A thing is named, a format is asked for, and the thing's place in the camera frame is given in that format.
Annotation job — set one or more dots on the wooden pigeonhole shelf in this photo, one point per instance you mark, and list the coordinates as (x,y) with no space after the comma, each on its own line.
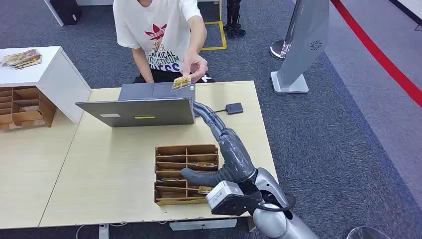
(29,109)

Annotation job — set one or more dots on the autumn print hotel card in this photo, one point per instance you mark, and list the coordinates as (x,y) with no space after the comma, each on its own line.
(206,164)
(204,189)
(181,83)

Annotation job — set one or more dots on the person's left forearm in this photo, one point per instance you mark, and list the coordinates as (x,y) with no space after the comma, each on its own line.
(197,33)

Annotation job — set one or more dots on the white power strip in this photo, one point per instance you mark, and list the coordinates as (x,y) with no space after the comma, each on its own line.
(104,232)

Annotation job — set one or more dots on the white cabinet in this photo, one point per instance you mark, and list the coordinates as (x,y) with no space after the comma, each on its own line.
(59,79)

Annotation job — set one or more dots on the wooden slotted card organiser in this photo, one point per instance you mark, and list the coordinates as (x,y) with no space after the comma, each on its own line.
(171,161)

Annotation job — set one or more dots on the person's left hand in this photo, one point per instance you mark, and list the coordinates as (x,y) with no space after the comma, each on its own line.
(196,66)

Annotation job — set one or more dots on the black robot legs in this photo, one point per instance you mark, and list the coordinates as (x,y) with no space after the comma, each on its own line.
(233,19)

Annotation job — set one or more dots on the black box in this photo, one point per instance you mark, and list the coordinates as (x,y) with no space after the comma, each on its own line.
(66,11)

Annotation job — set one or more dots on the grey kiosk stand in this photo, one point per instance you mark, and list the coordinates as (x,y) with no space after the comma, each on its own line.
(303,43)

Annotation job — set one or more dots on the wooden desk leg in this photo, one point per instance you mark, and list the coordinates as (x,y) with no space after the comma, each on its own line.
(251,226)

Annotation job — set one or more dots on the long grey power strip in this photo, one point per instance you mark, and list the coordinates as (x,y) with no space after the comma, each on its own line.
(201,225)

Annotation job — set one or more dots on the person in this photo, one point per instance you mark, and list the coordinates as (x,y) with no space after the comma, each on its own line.
(158,19)

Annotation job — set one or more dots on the stack of printed cards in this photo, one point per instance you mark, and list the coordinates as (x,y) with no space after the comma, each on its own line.
(21,58)

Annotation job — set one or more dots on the person's right forearm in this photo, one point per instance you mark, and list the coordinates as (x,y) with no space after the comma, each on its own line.
(143,66)

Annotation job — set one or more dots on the chrome stanchion base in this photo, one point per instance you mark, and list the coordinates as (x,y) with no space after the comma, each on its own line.
(277,49)

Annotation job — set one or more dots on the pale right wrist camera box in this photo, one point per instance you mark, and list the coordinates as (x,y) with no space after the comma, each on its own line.
(224,194)

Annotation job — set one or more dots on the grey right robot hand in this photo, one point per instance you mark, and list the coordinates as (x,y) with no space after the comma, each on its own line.
(234,155)

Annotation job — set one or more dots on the small black square device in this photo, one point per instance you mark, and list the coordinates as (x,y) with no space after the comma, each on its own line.
(234,108)

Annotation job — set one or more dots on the grey laptop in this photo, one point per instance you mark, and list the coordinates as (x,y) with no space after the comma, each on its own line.
(138,112)

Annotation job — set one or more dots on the round transparent dome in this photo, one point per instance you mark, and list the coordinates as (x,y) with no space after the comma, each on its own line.
(366,234)

